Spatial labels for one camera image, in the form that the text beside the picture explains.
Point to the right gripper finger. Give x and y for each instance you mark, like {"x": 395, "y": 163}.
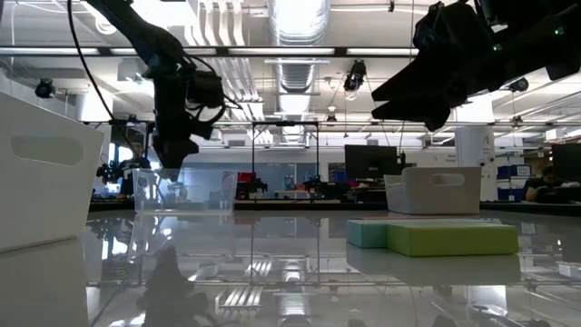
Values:
{"x": 422, "y": 111}
{"x": 422, "y": 82}

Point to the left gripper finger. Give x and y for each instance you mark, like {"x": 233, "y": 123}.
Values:
{"x": 172, "y": 156}

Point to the large green block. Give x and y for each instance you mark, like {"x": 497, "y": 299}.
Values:
{"x": 454, "y": 240}

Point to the large teal block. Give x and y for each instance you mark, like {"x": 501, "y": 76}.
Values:
{"x": 367, "y": 234}

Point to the black background robot arm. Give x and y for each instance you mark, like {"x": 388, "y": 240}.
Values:
{"x": 108, "y": 173}

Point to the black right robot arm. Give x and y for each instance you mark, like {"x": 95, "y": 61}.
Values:
{"x": 535, "y": 41}

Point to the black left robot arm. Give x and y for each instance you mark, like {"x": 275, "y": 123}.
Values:
{"x": 145, "y": 36}

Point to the person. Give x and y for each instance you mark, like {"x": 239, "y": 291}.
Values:
{"x": 544, "y": 188}
{"x": 134, "y": 168}

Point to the clear plastic bin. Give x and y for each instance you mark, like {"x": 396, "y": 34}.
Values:
{"x": 213, "y": 191}

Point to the white building column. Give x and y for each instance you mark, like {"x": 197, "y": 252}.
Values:
{"x": 474, "y": 154}

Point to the black computer monitor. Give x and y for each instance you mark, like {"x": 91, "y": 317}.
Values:
{"x": 370, "y": 161}
{"x": 567, "y": 163}

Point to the red background object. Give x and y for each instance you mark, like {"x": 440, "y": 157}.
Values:
{"x": 245, "y": 177}

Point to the white plastic bin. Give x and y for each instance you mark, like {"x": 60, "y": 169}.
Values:
{"x": 431, "y": 200}
{"x": 45, "y": 204}

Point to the blue storage bins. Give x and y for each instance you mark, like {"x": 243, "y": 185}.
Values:
{"x": 506, "y": 172}

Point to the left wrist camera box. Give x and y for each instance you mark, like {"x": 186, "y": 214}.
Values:
{"x": 206, "y": 91}

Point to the black ceiling camera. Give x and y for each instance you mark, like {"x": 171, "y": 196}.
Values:
{"x": 44, "y": 88}
{"x": 518, "y": 85}
{"x": 355, "y": 75}

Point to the overhead rail with light strips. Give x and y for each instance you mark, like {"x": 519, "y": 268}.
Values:
{"x": 222, "y": 51}

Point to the black background rig frame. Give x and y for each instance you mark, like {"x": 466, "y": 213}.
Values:
{"x": 285, "y": 123}

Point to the round silver ceiling duct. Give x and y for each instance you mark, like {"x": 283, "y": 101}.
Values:
{"x": 297, "y": 27}

